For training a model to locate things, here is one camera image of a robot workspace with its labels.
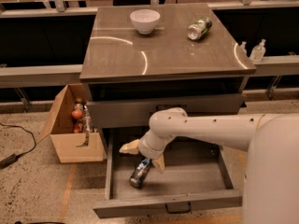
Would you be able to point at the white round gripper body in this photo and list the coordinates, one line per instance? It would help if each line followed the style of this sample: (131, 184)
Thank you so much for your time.
(148, 150)

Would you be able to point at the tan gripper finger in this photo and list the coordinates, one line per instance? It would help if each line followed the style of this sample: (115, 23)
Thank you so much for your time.
(159, 164)
(130, 148)

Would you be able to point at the open grey middle drawer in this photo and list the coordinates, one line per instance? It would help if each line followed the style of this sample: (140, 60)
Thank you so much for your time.
(197, 176)

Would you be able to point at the grey cabinet with counter top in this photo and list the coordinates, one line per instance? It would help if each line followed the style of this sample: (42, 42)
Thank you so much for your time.
(122, 64)

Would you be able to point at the small clear pump bottle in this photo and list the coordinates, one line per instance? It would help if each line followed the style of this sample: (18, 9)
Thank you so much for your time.
(243, 46)

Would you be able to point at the open cardboard box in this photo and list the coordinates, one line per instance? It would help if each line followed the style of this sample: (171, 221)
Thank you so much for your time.
(59, 126)

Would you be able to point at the clear soap pump bottle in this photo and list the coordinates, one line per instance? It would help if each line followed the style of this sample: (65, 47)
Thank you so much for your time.
(258, 52)

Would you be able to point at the white ceramic bowl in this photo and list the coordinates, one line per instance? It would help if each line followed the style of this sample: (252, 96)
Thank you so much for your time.
(145, 20)

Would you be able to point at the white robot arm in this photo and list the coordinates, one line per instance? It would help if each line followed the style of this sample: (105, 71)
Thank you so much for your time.
(271, 141)

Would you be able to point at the red apple in box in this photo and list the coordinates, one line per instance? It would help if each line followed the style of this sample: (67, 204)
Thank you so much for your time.
(77, 114)

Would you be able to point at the blue silver redbull can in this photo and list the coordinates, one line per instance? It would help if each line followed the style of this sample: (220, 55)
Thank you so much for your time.
(140, 172)

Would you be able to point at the green silver soda can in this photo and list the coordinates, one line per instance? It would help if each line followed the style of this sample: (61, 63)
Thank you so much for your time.
(199, 28)

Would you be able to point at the closed grey top drawer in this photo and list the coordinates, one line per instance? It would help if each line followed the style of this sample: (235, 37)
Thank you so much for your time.
(137, 112)

